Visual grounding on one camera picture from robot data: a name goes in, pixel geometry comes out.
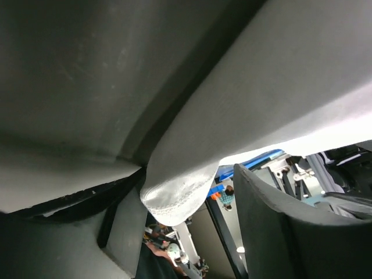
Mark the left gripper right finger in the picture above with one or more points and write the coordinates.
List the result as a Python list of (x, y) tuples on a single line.
[(286, 238)]

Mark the white t shirt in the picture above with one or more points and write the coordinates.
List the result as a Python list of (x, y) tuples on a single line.
[(92, 91)]

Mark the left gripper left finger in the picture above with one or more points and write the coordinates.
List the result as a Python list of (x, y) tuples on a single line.
[(96, 233)]

